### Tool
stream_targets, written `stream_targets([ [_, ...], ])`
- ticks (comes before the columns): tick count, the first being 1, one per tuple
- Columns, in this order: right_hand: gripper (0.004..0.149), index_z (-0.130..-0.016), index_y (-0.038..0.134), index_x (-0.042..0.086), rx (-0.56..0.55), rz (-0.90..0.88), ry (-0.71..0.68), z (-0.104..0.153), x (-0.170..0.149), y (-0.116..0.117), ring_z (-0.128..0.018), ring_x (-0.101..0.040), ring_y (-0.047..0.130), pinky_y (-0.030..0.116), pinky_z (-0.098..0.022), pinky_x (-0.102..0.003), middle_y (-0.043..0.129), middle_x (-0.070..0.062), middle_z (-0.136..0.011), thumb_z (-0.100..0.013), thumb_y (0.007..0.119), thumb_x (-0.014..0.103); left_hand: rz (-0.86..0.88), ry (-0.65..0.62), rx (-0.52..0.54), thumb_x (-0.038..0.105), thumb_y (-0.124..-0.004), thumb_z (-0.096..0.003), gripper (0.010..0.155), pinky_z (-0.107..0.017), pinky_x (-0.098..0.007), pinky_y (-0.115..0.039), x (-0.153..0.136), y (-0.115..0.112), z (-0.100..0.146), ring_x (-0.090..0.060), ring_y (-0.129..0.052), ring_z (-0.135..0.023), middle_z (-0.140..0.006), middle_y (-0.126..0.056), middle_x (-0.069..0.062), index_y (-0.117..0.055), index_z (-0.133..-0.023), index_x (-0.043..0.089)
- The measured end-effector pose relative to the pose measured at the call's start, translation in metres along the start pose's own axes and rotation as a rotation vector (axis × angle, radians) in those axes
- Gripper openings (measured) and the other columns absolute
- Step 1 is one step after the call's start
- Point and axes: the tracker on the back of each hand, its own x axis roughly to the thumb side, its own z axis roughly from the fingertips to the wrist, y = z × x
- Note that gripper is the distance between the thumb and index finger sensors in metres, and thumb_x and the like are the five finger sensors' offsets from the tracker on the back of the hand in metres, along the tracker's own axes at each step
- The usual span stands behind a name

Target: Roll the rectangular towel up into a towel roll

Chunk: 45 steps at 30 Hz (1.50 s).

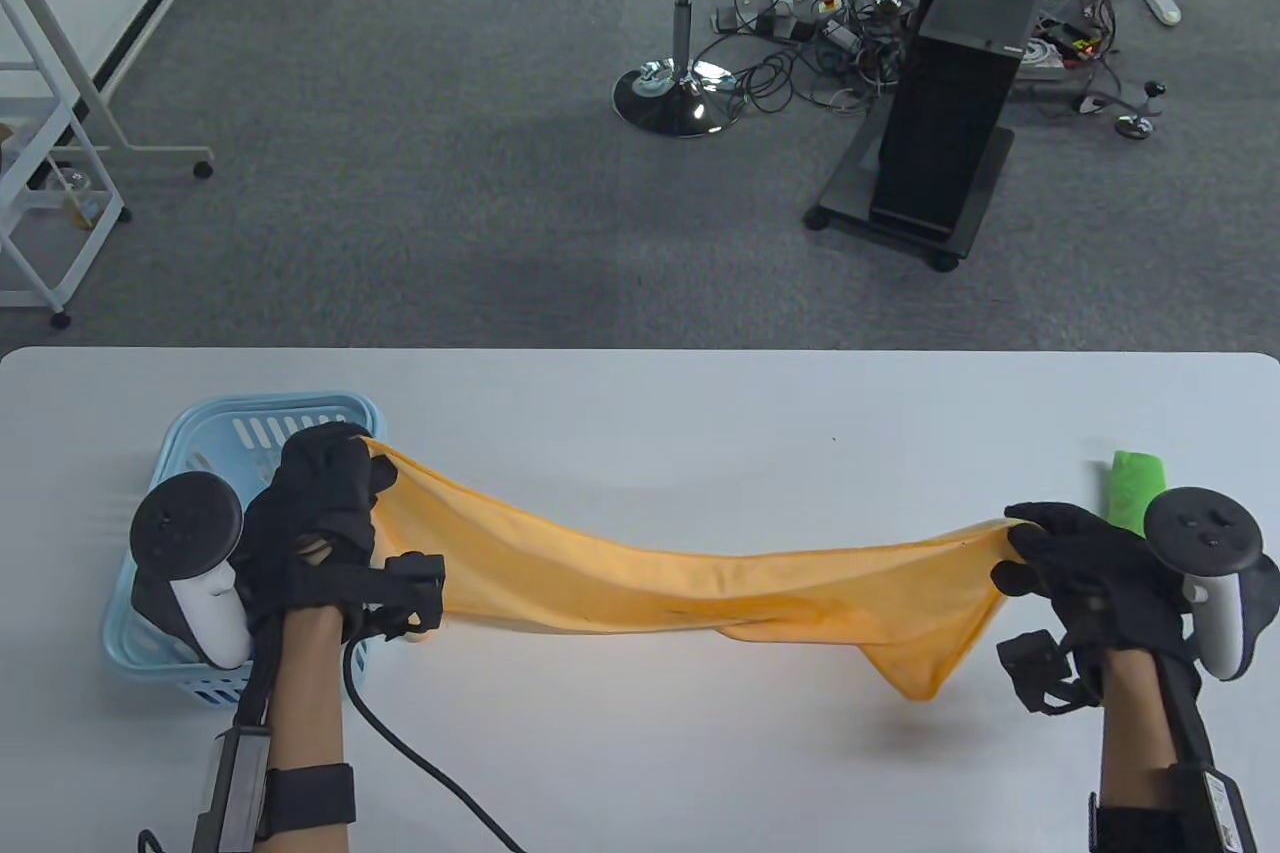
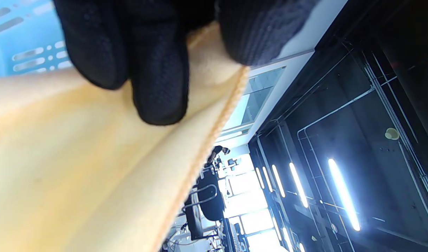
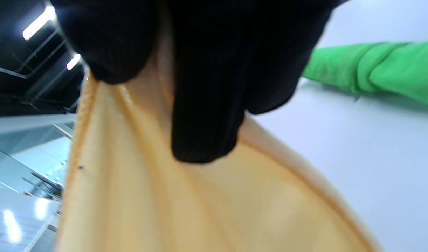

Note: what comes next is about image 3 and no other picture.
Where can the long ceiling light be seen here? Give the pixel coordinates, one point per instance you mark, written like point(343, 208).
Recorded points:
point(37, 23)
point(73, 61)

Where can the green rectangular towel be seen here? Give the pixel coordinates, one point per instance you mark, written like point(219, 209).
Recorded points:
point(392, 70)

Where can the orange towel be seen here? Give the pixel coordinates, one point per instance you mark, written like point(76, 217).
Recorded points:
point(182, 210)

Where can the person's right hand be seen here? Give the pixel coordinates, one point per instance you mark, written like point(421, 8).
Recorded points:
point(217, 70)

